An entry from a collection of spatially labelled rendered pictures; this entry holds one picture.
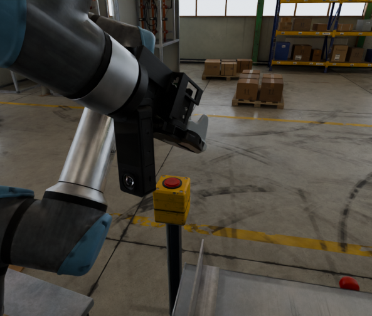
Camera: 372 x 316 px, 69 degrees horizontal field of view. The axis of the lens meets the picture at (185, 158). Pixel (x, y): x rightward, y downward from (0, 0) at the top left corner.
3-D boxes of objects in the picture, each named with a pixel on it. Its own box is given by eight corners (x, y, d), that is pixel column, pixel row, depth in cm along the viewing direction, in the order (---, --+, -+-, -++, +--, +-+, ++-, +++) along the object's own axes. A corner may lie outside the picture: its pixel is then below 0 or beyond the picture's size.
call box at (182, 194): (162, 204, 76) (160, 172, 72) (190, 207, 75) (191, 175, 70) (154, 222, 69) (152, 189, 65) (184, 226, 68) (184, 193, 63)
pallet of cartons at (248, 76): (231, 105, 435) (233, 81, 417) (238, 88, 538) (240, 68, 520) (283, 109, 417) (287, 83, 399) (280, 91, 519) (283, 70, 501)
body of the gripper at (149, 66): (207, 93, 38) (155, 42, 29) (189, 150, 38) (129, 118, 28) (166, 90, 43) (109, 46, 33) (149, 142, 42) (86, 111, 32)
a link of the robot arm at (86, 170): (20, 261, 52) (102, 39, 69) (98, 276, 54) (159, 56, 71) (-11, 268, 41) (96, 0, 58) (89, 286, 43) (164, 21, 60)
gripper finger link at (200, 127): (225, 126, 46) (199, 103, 39) (215, 158, 46) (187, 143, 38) (210, 123, 48) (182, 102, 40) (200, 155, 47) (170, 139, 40)
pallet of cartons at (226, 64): (203, 73, 682) (204, 57, 665) (251, 74, 670) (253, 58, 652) (201, 79, 612) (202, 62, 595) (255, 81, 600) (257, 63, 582)
